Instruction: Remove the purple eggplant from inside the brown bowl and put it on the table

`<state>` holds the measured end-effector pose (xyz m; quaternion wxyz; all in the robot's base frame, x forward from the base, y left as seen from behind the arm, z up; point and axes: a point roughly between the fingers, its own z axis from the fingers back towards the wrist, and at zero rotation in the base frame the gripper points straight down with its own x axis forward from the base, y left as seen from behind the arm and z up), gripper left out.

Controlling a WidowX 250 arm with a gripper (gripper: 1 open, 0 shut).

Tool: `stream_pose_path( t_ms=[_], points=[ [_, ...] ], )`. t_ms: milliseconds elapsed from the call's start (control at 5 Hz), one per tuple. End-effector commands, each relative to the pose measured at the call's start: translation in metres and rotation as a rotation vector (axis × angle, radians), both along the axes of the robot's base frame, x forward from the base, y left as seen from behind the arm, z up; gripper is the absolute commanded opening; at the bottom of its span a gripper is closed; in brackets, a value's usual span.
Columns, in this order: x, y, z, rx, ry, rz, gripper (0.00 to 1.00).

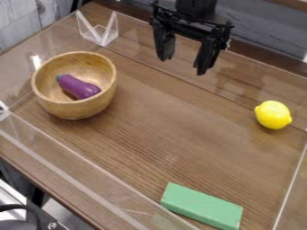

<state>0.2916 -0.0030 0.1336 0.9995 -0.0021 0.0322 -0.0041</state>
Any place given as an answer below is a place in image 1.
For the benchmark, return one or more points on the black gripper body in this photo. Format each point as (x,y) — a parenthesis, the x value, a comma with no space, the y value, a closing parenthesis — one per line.
(191,18)

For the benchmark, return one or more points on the clear acrylic table barrier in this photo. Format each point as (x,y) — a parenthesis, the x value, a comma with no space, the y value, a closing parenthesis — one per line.
(176,127)

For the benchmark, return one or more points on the green rectangular sponge block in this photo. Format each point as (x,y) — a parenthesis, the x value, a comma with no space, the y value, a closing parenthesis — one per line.
(202,207)

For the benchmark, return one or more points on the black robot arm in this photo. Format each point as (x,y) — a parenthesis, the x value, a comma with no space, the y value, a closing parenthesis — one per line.
(192,19)

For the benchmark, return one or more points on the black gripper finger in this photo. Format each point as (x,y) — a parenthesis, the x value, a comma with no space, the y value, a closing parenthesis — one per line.
(207,55)
(164,41)

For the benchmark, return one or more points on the yellow toy lemon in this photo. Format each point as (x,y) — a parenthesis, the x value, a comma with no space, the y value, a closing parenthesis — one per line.
(272,114)

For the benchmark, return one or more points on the clear acrylic corner bracket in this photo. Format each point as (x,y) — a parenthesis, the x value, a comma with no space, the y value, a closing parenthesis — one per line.
(102,35)

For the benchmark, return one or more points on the purple toy eggplant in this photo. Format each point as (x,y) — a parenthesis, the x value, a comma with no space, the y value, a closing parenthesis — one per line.
(78,88)

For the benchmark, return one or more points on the brown wooden bowl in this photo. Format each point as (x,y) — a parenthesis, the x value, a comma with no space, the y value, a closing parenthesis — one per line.
(90,67)

